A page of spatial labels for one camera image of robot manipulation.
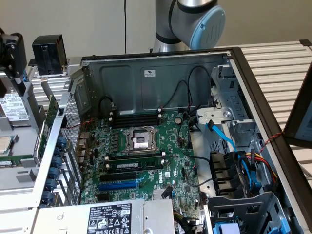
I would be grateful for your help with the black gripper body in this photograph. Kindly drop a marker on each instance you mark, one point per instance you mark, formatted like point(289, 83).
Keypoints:
point(13, 53)

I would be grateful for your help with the green graphics card black cooler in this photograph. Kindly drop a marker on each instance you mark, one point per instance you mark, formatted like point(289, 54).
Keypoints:
point(51, 108)

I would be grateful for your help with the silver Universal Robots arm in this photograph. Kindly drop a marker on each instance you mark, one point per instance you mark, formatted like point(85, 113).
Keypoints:
point(180, 22)

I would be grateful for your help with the blue disk carrier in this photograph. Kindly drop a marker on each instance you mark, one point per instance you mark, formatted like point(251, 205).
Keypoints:
point(25, 76)

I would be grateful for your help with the silver hard disk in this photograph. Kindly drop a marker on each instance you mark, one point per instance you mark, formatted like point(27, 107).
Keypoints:
point(12, 107)

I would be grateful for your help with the black CPU cooler block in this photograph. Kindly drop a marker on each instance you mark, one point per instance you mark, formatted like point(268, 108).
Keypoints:
point(47, 53)

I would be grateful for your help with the silver CPU chip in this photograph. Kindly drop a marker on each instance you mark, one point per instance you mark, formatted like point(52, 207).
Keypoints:
point(5, 145)

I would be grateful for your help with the blue slot latch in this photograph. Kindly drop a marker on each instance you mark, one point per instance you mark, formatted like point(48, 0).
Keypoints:
point(53, 173)
point(58, 152)
point(56, 162)
point(52, 184)
point(62, 142)
point(47, 197)

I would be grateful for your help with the loose green RAM stick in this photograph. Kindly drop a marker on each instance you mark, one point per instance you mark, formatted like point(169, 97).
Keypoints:
point(14, 161)

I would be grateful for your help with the grey parts rack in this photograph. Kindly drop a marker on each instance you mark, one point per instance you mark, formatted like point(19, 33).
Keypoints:
point(24, 175)

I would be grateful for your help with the empty black RAM slot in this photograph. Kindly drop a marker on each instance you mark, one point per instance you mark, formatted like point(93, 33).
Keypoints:
point(135, 121)
point(135, 124)
point(135, 117)
point(135, 156)
point(135, 114)

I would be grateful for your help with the white case sticker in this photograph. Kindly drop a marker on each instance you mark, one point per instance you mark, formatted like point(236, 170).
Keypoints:
point(150, 73)

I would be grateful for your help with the metal CPU socket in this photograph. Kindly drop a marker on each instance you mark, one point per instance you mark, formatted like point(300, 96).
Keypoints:
point(140, 140)

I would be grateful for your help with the long black expansion slot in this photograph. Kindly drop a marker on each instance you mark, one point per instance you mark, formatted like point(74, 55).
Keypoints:
point(118, 176)

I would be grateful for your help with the open grey PC case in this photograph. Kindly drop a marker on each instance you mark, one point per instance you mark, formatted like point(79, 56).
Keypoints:
point(158, 97)

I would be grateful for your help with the short black expansion slot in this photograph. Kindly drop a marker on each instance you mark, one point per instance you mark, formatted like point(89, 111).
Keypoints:
point(103, 197)

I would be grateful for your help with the blue expansion slot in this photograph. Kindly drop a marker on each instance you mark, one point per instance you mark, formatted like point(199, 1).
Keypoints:
point(118, 186)

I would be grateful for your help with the installed green RAM stick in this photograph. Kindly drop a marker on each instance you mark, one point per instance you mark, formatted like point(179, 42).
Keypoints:
point(136, 165)

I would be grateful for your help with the round coin battery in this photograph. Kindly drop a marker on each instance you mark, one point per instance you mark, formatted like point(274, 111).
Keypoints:
point(178, 121)

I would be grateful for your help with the green Dell motherboard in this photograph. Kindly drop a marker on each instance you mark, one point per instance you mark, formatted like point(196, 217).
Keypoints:
point(170, 156)

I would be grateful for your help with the small silver heatsink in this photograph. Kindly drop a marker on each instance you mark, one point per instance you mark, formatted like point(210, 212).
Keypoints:
point(157, 195)

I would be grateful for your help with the black SATA plug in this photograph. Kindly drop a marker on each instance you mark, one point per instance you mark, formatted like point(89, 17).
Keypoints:
point(167, 192)

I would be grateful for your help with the silver power supply unit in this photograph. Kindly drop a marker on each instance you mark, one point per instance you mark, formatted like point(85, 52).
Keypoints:
point(158, 214)

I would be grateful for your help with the silver disk bay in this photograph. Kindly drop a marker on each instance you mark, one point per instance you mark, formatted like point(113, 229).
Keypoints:
point(219, 114)

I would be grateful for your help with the black fan shroud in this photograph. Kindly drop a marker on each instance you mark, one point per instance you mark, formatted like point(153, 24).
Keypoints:
point(224, 170)

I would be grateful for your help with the grey drive cage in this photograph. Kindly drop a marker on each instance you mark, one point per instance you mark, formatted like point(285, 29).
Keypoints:
point(231, 207)

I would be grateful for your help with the blue drive tray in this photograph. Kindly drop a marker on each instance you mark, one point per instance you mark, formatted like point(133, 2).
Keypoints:
point(226, 229)

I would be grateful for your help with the dark framed monitor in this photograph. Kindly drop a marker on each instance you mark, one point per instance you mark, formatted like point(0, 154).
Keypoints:
point(299, 114)

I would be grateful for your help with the black table end cap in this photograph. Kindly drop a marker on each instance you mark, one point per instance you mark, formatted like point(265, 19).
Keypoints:
point(306, 42)

